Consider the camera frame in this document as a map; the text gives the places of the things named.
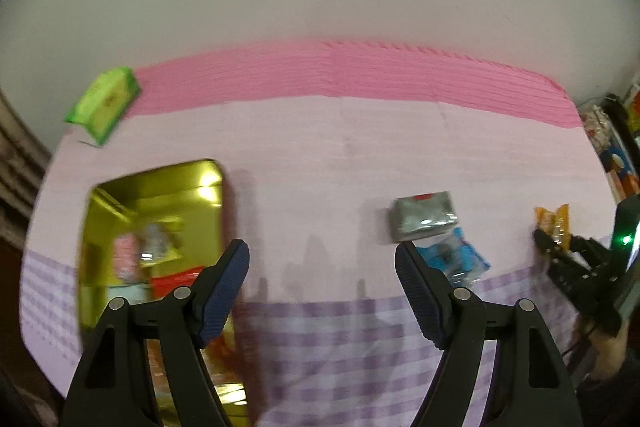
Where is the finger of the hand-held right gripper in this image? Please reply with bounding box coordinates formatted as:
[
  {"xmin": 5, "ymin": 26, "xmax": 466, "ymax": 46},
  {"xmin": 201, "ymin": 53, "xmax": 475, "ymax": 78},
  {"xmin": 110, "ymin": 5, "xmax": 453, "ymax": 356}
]
[
  {"xmin": 533, "ymin": 228, "xmax": 590, "ymax": 265},
  {"xmin": 546, "ymin": 254, "xmax": 601, "ymax": 305}
]

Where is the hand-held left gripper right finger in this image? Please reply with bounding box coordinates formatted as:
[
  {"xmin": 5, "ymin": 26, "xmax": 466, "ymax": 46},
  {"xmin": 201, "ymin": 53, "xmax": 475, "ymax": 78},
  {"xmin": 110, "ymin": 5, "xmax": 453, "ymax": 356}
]
[{"xmin": 395, "ymin": 241, "xmax": 583, "ymax": 427}]

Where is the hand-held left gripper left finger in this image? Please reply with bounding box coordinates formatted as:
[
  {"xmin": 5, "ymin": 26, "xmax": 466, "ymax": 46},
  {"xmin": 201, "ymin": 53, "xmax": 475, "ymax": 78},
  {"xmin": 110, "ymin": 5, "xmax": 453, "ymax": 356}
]
[{"xmin": 59, "ymin": 238, "xmax": 251, "ymax": 427}]

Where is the orange snack packet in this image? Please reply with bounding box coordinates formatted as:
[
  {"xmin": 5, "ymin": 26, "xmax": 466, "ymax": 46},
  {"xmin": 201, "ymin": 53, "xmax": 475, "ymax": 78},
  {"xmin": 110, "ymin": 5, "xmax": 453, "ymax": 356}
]
[{"xmin": 533, "ymin": 203, "xmax": 572, "ymax": 253}]

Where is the red snack packet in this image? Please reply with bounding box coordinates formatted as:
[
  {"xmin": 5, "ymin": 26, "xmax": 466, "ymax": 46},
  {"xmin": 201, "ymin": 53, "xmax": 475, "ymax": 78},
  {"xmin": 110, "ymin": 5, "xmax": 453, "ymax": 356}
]
[{"xmin": 150, "ymin": 269, "xmax": 206, "ymax": 303}]

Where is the brown cake snack packet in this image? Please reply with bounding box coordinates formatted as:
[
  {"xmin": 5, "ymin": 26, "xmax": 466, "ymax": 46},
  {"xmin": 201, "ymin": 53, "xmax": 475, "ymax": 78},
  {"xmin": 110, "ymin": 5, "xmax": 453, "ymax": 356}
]
[{"xmin": 202, "ymin": 317, "xmax": 241, "ymax": 388}]

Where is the yellow clear snack packet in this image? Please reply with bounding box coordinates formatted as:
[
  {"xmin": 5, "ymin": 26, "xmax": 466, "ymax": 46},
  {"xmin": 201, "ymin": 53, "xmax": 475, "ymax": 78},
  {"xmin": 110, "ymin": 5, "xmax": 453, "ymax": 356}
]
[{"xmin": 140, "ymin": 222, "xmax": 183, "ymax": 268}]

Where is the pink printed snack packet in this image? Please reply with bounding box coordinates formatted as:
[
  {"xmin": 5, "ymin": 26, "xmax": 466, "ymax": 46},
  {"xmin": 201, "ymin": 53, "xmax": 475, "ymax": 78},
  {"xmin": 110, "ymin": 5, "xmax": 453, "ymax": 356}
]
[{"xmin": 112, "ymin": 232, "xmax": 151, "ymax": 283}]

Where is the golden metal tin box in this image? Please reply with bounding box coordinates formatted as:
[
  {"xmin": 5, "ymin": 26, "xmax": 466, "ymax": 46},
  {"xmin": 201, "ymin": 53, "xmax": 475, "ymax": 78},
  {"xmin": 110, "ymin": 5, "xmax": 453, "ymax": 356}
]
[{"xmin": 75, "ymin": 159, "xmax": 251, "ymax": 427}]

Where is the person's right forearm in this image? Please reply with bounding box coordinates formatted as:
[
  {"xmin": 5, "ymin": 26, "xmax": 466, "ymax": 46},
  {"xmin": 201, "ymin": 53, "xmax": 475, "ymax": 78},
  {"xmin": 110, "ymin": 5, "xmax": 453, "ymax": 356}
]
[{"xmin": 575, "ymin": 352, "xmax": 640, "ymax": 427}]

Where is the person's right hand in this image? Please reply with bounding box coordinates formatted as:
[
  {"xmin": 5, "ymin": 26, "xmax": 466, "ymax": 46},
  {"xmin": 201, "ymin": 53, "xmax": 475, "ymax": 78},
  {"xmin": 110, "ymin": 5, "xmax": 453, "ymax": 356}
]
[{"xmin": 582, "ymin": 324, "xmax": 632, "ymax": 380}]

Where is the bright blue snack packet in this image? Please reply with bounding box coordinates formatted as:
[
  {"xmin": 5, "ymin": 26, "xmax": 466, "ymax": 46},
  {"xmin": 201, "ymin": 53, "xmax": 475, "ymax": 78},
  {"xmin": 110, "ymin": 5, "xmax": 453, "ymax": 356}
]
[{"xmin": 417, "ymin": 227, "xmax": 492, "ymax": 290}]

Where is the grey snack packet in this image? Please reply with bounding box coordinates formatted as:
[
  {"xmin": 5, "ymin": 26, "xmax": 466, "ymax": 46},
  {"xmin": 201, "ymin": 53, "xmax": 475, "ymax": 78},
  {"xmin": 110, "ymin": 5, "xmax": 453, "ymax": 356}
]
[{"xmin": 389, "ymin": 190, "xmax": 458, "ymax": 244}]

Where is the light and dark blue packet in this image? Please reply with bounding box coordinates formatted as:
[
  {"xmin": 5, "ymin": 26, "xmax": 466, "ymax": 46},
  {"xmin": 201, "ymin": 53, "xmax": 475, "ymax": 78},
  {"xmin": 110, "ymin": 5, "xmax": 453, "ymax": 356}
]
[{"xmin": 102, "ymin": 284, "xmax": 153, "ymax": 308}]

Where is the pink and purple tablecloth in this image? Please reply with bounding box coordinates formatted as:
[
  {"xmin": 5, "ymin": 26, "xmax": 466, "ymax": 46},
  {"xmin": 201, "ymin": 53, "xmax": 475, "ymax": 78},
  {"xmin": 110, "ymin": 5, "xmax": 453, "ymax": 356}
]
[{"xmin": 20, "ymin": 38, "xmax": 626, "ymax": 427}]

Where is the green snack packet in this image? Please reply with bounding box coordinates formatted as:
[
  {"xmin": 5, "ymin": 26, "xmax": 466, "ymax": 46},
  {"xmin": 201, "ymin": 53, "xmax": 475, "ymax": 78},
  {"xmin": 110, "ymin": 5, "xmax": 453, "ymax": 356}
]
[{"xmin": 64, "ymin": 67, "xmax": 142, "ymax": 148}]

